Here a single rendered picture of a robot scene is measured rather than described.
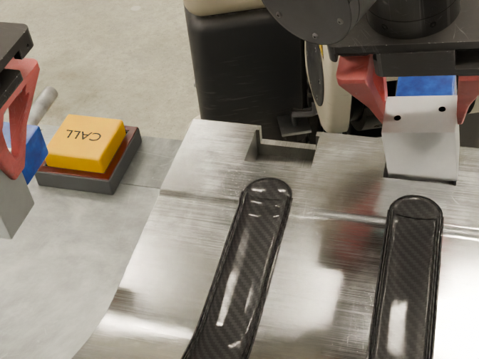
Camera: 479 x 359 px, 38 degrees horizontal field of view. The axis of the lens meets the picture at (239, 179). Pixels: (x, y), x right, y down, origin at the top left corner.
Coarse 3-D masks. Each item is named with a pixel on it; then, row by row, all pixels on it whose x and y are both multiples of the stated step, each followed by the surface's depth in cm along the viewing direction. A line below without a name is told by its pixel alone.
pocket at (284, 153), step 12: (252, 144) 58; (264, 144) 59; (276, 144) 59; (288, 144) 59; (300, 144) 59; (312, 144) 58; (252, 156) 58; (264, 156) 60; (276, 156) 60; (288, 156) 59; (300, 156) 59; (312, 156) 59
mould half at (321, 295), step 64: (192, 128) 59; (256, 128) 58; (192, 192) 53; (320, 192) 52; (384, 192) 52; (448, 192) 51; (192, 256) 49; (320, 256) 48; (448, 256) 47; (128, 320) 46; (192, 320) 46; (320, 320) 45; (448, 320) 44
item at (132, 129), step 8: (128, 128) 71; (136, 128) 70; (128, 136) 70; (128, 144) 69; (120, 152) 68; (112, 160) 67; (40, 168) 67; (48, 168) 67; (56, 168) 67; (112, 168) 66; (80, 176) 66; (88, 176) 66; (96, 176) 66; (104, 176) 66
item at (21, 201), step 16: (48, 96) 55; (32, 112) 54; (32, 128) 51; (32, 144) 50; (32, 160) 51; (0, 176) 46; (32, 176) 51; (0, 192) 46; (16, 192) 48; (0, 208) 47; (16, 208) 49; (0, 224) 48; (16, 224) 49
